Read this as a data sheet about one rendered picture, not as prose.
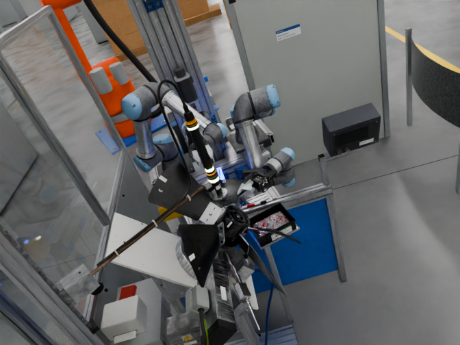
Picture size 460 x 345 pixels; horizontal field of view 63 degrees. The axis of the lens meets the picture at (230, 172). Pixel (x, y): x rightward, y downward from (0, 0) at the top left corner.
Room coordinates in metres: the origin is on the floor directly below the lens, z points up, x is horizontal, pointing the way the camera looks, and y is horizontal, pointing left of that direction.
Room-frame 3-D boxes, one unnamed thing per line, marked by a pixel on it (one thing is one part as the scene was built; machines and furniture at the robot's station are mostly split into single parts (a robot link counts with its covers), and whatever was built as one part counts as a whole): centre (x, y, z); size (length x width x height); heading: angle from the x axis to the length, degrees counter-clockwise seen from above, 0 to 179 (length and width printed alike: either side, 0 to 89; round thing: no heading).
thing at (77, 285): (0.94, 0.61, 1.37); 0.10 x 0.07 x 0.08; 121
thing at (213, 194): (1.26, 0.08, 1.33); 0.09 x 0.07 x 0.10; 121
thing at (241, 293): (0.92, 0.10, 1.08); 0.07 x 0.04 x 0.06; 6
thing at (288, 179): (1.51, -0.25, 1.08); 0.11 x 0.08 x 0.11; 85
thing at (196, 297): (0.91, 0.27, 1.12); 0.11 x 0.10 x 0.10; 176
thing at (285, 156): (1.50, -0.27, 1.17); 0.11 x 0.08 x 0.09; 123
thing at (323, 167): (1.58, -0.48, 0.96); 0.03 x 0.03 x 0.20; 86
